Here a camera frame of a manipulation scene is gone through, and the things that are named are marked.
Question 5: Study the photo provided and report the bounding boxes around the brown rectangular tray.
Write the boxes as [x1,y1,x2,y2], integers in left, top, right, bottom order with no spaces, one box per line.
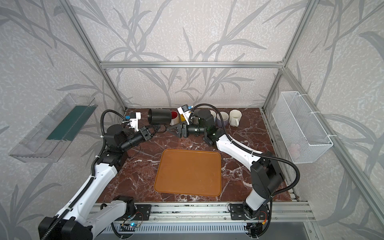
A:
[154,149,222,197]

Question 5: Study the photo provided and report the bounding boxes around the light blue mug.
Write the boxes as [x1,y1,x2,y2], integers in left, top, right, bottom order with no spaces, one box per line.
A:
[210,110,217,124]

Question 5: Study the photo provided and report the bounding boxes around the aluminium front rail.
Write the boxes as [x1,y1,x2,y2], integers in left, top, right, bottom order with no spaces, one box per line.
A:
[63,201,316,224]

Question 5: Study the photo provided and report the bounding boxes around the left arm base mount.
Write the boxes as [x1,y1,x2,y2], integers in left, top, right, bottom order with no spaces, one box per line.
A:
[117,204,152,222]

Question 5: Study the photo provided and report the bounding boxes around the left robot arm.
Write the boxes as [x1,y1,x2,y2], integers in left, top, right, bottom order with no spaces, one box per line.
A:
[38,109,172,240]

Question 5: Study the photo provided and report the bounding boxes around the cream white mug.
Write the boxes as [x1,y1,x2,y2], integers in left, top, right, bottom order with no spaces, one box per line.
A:
[170,111,180,126]

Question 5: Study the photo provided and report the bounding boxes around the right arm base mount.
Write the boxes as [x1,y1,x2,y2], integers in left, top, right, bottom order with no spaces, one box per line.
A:
[228,202,270,221]

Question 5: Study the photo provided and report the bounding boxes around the white wire basket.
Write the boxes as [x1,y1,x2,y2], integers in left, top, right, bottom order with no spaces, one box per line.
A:
[272,91,333,164]

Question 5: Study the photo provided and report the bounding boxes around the pink object in basket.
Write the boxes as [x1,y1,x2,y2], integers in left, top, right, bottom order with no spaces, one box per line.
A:
[288,144,301,160]

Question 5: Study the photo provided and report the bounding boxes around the clear plastic wall bin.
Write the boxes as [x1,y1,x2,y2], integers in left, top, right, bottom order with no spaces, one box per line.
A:
[9,94,98,163]

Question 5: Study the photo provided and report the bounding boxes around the purple mug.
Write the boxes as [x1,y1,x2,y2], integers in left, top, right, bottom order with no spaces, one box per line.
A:
[216,112,229,129]

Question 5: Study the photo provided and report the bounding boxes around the white faceted mug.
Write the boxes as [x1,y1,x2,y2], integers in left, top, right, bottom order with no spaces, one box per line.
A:
[229,110,242,127]

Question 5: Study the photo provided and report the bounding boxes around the yellow mug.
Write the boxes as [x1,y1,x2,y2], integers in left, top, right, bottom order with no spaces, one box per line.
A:
[180,114,186,122]

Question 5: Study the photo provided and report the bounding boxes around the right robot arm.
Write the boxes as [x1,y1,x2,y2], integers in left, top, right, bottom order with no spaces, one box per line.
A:
[175,104,301,219]

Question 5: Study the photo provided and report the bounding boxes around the black mug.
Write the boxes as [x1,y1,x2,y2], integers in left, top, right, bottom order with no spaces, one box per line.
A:
[148,109,172,128]

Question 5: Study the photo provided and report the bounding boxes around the green circuit board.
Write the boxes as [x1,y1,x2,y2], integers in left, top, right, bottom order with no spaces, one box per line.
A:
[121,223,141,231]

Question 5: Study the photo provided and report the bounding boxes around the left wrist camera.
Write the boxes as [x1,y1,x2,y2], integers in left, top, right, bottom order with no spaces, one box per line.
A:
[123,112,141,132]

